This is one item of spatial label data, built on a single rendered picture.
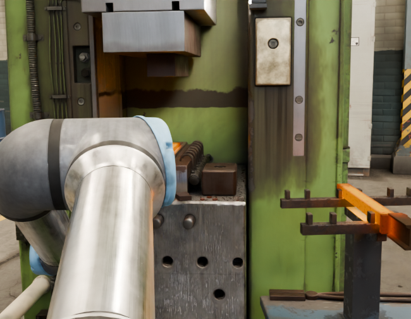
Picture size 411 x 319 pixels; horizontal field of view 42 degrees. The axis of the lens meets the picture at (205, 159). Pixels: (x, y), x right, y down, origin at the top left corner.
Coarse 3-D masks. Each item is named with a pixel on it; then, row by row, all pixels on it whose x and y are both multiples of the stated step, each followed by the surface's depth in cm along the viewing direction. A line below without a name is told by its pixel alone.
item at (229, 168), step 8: (208, 168) 137; (216, 168) 136; (224, 168) 136; (232, 168) 136; (208, 176) 134; (216, 176) 134; (224, 176) 134; (232, 176) 134; (208, 184) 135; (216, 184) 134; (224, 184) 134; (232, 184) 134; (208, 192) 135; (216, 192) 135; (224, 192) 135; (232, 192) 134
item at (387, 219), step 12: (348, 192) 121; (360, 192) 120; (360, 204) 113; (372, 204) 109; (384, 216) 98; (396, 216) 95; (384, 228) 98; (396, 228) 96; (408, 228) 91; (396, 240) 95; (408, 240) 91
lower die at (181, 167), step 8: (184, 144) 169; (200, 144) 175; (176, 152) 152; (176, 160) 143; (184, 160) 143; (176, 168) 135; (184, 168) 135; (176, 176) 135; (184, 176) 135; (176, 184) 135; (184, 184) 135
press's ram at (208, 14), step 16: (96, 0) 130; (112, 0) 130; (128, 0) 129; (144, 0) 129; (160, 0) 129; (176, 0) 128; (192, 0) 128; (208, 0) 138; (96, 16) 140; (192, 16) 143; (208, 16) 143
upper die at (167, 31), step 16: (112, 16) 130; (128, 16) 130; (144, 16) 130; (160, 16) 129; (176, 16) 129; (112, 32) 131; (128, 32) 130; (144, 32) 130; (160, 32) 130; (176, 32) 130; (192, 32) 147; (112, 48) 131; (128, 48) 131; (144, 48) 131; (160, 48) 130; (176, 48) 130; (192, 48) 147
